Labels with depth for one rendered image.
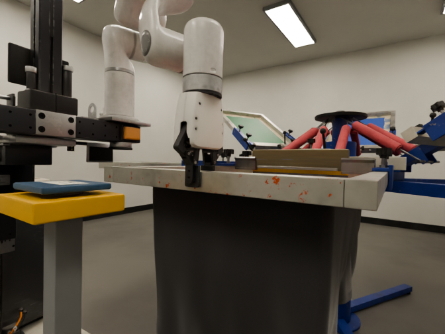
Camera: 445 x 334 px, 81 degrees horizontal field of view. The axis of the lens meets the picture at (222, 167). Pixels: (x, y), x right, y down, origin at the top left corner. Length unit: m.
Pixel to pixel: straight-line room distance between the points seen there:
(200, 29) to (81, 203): 0.34
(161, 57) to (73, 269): 0.39
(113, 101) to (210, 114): 0.50
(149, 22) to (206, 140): 0.25
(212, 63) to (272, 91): 5.26
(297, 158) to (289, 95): 4.62
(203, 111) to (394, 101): 4.83
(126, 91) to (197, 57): 0.48
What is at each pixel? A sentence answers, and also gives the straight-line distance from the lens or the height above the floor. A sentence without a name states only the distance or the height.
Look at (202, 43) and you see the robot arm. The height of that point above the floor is 1.21.
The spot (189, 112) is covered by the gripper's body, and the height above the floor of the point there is 1.09.
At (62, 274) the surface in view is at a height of 0.84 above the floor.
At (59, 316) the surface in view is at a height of 0.77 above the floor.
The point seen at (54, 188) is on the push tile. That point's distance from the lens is 0.42.
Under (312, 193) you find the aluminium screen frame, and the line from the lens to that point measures 0.38.
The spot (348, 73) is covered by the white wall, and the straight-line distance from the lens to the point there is 5.40.
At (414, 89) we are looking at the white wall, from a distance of 5.24.
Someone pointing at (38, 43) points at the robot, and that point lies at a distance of 0.87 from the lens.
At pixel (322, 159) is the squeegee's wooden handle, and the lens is 0.97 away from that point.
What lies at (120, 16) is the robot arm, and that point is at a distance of 0.96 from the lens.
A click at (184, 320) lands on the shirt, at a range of 0.74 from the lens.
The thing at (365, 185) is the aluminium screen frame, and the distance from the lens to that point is 0.37.
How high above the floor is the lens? 1.01
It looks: 1 degrees down
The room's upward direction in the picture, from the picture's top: 1 degrees clockwise
